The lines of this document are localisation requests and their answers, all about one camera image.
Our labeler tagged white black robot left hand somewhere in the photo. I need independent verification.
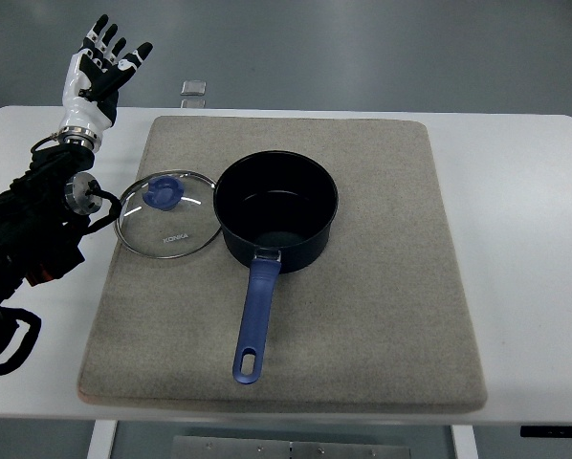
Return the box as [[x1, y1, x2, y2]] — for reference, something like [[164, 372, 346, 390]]
[[57, 14, 153, 151]]

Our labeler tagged glass pot lid blue knob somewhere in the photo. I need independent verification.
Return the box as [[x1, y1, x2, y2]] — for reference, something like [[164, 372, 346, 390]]
[[115, 170, 220, 259]]

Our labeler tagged dark saucepan blue handle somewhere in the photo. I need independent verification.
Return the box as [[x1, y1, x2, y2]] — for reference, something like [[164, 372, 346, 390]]
[[213, 151, 339, 384]]

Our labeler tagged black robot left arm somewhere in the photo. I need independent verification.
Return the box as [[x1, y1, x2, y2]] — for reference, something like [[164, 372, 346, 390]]
[[0, 129, 121, 376]]

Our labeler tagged silver floor socket plate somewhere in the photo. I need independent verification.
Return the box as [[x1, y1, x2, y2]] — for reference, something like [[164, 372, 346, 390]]
[[181, 80, 207, 96]]

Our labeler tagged white table leg left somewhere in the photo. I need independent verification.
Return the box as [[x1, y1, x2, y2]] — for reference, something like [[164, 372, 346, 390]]
[[86, 420, 118, 459]]

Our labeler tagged white table leg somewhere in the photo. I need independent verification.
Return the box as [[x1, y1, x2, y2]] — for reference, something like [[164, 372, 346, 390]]
[[86, 420, 118, 459], [451, 425, 480, 459]]

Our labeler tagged beige fabric mat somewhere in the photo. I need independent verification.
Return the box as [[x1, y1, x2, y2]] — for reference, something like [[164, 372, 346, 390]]
[[78, 116, 487, 414]]

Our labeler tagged white table leg right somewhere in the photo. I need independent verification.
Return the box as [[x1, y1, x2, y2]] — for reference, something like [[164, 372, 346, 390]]
[[451, 425, 480, 459]]

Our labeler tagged black table control panel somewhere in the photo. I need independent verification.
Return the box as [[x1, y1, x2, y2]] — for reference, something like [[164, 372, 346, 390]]
[[519, 425, 572, 439]]

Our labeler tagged grey metal base plate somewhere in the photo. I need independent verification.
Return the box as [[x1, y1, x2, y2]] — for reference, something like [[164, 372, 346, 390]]
[[170, 436, 411, 459]]

